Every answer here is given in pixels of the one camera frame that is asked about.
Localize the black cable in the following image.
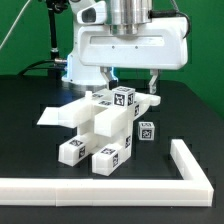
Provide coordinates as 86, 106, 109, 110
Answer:
17, 58, 68, 76

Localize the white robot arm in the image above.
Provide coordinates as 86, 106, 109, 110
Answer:
77, 0, 191, 94

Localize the white chair back frame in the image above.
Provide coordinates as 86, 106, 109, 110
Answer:
58, 89, 161, 137

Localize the white U-shaped obstacle fence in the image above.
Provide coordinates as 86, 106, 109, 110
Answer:
0, 139, 214, 207

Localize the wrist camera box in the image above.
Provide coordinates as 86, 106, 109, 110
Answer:
76, 0, 107, 25

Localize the white chair seat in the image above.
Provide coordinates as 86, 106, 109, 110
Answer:
77, 105, 134, 148

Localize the white cable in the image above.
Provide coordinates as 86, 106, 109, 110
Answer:
0, 0, 32, 51

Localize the black camera stand pole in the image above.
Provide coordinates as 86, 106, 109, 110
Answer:
46, 0, 68, 59

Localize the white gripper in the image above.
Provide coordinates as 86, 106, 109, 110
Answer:
77, 17, 188, 94

